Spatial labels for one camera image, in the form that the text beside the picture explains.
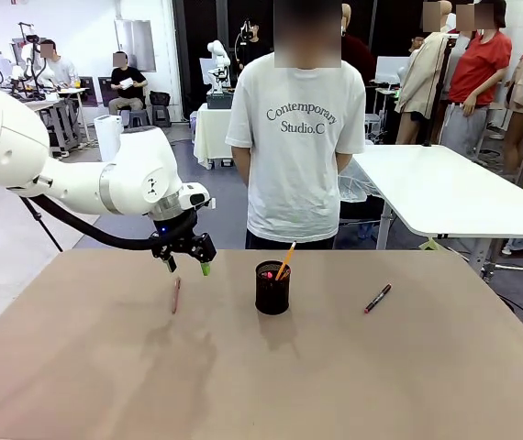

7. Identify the grey plastic stool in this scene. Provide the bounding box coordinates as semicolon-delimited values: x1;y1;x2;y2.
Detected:
150;104;172;129
128;109;153;132

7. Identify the yellow pencil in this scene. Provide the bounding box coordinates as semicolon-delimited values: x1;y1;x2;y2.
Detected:
274;241;297;281

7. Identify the black red marker pen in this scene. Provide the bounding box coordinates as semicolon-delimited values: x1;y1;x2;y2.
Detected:
363;283;393;315

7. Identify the plastic covered black chair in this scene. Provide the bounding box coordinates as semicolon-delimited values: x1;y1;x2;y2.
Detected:
334;158;391;248

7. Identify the black floor stand leg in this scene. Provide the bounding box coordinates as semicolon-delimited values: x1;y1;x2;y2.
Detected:
497;292;523;325

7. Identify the white side table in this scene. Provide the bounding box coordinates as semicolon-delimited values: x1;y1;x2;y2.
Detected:
351;142;523;281

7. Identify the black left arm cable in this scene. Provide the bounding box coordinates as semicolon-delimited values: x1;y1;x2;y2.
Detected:
25;194;198;252

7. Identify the grey equipment box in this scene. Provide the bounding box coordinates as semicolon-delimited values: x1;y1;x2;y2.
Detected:
206;91;235;110

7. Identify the grey wall panel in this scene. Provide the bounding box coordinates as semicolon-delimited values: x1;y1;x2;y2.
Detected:
114;18;157;73

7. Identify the table with cream cloth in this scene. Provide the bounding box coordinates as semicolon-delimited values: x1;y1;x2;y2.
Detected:
193;103;239;170

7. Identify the black mesh pen holder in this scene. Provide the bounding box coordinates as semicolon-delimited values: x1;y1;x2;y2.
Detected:
255;260;292;316

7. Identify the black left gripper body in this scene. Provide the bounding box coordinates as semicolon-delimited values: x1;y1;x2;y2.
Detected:
151;209;199;253

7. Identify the white air purifier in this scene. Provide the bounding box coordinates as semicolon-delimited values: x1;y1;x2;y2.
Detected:
94;115;123;162

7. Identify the person in red shirt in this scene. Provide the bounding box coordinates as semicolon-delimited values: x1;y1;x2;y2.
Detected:
440;0;514;160

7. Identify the black tripod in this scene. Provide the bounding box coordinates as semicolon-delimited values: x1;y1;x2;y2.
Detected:
20;196;64;253

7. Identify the seated person in black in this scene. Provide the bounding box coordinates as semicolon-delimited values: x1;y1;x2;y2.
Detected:
107;52;150;116

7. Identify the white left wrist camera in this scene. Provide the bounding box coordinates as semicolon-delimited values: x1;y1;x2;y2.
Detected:
182;181;217;210

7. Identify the standing person in black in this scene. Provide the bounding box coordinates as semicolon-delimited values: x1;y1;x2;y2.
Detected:
236;18;272;70

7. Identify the person in white t-shirt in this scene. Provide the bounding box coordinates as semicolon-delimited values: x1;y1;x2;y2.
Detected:
225;0;367;251

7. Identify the white monitor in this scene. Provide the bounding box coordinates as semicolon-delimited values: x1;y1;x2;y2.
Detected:
374;55;412;86

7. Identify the white robot with black cables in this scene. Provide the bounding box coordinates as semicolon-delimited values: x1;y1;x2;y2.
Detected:
11;21;56;100

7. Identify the person in light shirt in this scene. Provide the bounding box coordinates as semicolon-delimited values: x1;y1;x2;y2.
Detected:
36;39;79;91

